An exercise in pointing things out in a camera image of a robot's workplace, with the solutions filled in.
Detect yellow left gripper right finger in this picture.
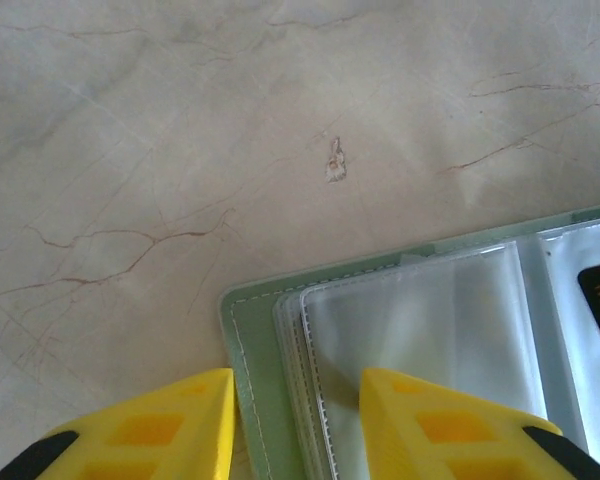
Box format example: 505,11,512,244
359,368,600,480

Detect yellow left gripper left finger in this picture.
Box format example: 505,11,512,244
0,368,237,480

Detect green leather card holder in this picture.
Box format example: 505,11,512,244
217,199,600,480

